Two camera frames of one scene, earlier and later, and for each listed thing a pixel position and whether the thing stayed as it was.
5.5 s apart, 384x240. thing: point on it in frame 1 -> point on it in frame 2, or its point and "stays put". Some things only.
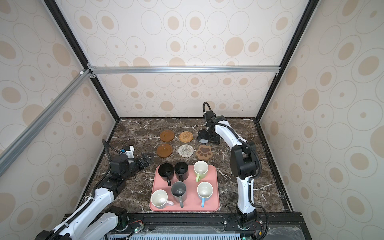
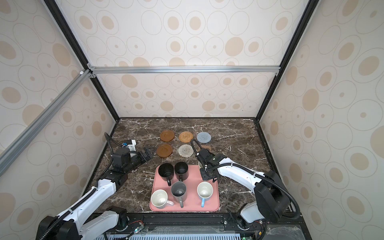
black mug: x=181 y=171 stays put
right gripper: x=216 y=140 -> x=203 y=177
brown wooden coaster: x=167 y=135 stays put
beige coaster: x=186 y=151 stays put
